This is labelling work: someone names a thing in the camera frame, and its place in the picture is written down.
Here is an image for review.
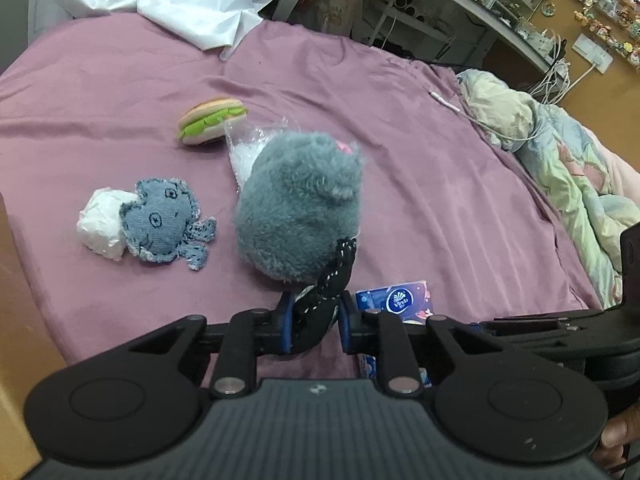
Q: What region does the orange plastic bag under desk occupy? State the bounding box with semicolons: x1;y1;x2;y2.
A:
293;0;362;37

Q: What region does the plush hamburger toy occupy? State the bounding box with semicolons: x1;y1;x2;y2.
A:
177;98;248;145

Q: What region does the white wall power strip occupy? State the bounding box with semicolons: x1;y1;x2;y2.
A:
572;34;613;74

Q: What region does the person's right hand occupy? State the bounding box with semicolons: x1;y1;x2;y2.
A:
591;404;640;469

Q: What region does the pink bed sheet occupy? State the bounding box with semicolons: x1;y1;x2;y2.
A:
1;14;601;363

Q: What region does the brown cardboard box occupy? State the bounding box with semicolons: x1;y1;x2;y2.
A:
1;209;65;479

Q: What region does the clear bag of white beads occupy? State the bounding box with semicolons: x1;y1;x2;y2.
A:
224;117;298;192

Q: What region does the white crumpled tissue ball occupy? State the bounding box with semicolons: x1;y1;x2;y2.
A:
76;188;138;261

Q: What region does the pastel floral quilt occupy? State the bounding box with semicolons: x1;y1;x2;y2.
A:
458;70;639;309

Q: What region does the blue tissue packet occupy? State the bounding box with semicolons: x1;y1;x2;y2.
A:
341;281;433;388

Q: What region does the blue denim octopus toy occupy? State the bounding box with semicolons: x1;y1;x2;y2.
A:
119;178;217;271

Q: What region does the grey fluffy plush toy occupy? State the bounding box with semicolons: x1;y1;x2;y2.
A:
233;131;364;284

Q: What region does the white charging cable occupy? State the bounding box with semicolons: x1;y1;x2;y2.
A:
427;89;544;142

